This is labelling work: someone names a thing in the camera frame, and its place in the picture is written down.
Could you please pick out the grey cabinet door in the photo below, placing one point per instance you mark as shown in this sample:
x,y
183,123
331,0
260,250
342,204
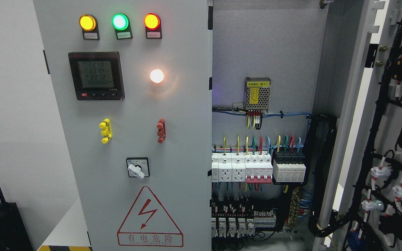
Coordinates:
x,y
370,214
178,166

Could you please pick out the white socket breaker row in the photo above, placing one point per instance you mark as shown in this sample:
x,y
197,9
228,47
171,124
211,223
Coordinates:
x,y
227,167

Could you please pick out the white glowing indicator lamp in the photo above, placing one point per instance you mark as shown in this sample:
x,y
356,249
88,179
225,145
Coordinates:
x,y
156,76

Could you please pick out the metal mesh power supply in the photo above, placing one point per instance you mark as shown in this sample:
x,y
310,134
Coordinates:
x,y
257,93

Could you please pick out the black white surge protector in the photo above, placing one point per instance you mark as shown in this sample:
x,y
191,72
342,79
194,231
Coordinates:
x,y
288,167

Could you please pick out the relay terminal row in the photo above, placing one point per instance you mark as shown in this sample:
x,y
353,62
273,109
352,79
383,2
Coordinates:
x,y
239,219

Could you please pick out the red electric warning sticker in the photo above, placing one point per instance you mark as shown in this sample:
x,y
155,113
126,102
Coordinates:
x,y
148,223

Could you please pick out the red indicator lamp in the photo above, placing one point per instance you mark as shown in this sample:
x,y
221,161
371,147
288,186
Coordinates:
x,y
153,29

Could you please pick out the black digital power meter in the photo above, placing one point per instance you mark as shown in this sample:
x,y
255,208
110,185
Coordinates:
x,y
97,75

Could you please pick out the brass ground bar right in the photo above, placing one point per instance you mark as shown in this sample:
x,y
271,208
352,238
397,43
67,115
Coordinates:
x,y
294,208

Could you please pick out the green indicator lamp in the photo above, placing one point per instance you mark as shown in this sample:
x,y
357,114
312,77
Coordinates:
x,y
122,26

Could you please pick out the yellow indicator lamp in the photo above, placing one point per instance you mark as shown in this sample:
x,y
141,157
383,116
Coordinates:
x,y
89,26

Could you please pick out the black box at left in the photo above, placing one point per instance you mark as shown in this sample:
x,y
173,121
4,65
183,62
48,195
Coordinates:
x,y
13,235

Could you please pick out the red terminal post block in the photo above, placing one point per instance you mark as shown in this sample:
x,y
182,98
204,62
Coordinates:
x,y
161,130

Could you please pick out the red handle circuit breaker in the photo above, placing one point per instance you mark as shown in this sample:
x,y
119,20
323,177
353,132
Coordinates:
x,y
259,169

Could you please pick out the white rotary selector switch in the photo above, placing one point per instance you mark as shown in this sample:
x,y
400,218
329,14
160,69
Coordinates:
x,y
138,167

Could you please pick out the yellow terminal post block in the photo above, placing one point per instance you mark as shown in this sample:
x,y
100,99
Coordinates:
x,y
106,131

